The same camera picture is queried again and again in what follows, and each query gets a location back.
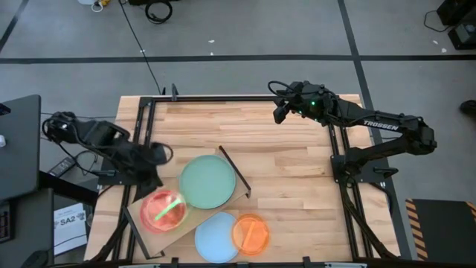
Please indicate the large pink transparent plate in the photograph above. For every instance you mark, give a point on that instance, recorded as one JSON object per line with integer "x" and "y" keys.
{"x": 143, "y": 219}

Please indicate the sage green plate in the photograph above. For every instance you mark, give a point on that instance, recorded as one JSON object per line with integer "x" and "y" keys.
{"x": 207, "y": 181}

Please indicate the black equipment case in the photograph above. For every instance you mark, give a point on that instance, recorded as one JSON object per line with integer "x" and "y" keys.
{"x": 457, "y": 11}
{"x": 465, "y": 37}

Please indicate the green transparent plate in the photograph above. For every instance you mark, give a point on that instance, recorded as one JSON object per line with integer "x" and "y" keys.
{"x": 167, "y": 211}

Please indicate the light blue plate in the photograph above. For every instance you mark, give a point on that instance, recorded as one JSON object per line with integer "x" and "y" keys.
{"x": 213, "y": 238}

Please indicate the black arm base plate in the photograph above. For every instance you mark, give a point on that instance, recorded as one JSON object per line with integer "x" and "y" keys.
{"x": 106, "y": 180}
{"x": 366, "y": 178}

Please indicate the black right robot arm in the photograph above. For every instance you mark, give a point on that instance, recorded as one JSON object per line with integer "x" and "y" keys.
{"x": 379, "y": 124}

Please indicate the wooden shelf with black legs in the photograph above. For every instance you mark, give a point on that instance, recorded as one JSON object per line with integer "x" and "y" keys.
{"x": 219, "y": 212}

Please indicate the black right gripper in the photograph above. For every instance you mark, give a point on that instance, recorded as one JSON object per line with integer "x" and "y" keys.
{"x": 282, "y": 114}

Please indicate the dark grey monitor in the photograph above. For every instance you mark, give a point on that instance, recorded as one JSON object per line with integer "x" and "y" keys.
{"x": 20, "y": 149}

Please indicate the black power brick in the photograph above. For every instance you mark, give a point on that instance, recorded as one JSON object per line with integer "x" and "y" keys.
{"x": 61, "y": 167}

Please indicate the person's shoe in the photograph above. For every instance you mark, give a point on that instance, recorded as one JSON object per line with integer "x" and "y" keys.
{"x": 469, "y": 108}

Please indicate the black aluminium table frame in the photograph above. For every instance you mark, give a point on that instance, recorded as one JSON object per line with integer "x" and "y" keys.
{"x": 241, "y": 98}

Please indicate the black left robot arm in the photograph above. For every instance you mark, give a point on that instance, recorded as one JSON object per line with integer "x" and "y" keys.
{"x": 96, "y": 136}

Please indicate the white paper booklet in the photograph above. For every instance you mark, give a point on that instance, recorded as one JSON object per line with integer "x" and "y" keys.
{"x": 70, "y": 229}

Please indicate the orange transparent plate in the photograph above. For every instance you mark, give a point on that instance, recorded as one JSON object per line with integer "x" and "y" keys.
{"x": 251, "y": 234}

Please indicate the hazard striped black mat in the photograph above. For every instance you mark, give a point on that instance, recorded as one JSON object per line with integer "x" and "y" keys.
{"x": 442, "y": 231}

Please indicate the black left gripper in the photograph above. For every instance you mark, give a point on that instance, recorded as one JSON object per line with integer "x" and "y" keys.
{"x": 148, "y": 184}

